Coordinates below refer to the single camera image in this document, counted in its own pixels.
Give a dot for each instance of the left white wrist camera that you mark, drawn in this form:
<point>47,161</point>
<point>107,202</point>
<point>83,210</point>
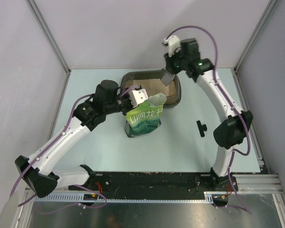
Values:
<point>137,97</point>

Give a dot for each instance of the aluminium frame rail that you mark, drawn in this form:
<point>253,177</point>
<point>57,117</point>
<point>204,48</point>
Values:
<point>258,183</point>

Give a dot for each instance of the brown litter box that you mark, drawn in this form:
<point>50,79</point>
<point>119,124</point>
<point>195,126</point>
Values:
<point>151,81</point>

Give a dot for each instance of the grey cable duct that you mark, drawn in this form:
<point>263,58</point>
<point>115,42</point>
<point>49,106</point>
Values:
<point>87,197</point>

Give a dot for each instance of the green litter bag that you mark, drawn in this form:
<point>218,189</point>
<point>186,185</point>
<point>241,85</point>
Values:
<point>145,118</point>

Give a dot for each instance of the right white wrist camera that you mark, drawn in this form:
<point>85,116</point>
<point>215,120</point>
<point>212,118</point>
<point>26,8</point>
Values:
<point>173,43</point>

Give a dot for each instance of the metal scoop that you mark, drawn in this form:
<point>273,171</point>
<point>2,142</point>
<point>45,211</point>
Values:
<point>166,77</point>

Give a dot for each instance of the black bag clip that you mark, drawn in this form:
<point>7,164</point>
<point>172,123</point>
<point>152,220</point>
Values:
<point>202,128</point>

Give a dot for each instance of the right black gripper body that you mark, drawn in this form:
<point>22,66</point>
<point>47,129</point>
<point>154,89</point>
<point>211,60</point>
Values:
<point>177,62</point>

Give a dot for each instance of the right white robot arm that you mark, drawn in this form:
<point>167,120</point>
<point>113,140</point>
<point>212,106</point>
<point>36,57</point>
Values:
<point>184,55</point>

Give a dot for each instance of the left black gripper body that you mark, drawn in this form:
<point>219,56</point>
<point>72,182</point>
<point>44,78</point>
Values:
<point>122,103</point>

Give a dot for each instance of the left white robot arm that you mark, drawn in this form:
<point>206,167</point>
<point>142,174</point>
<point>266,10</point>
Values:
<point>87,113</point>

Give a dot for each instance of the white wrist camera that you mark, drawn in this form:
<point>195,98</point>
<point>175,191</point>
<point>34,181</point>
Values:
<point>137,97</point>
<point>173,43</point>

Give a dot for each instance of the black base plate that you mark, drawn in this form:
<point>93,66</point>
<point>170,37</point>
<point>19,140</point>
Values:
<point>158,185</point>

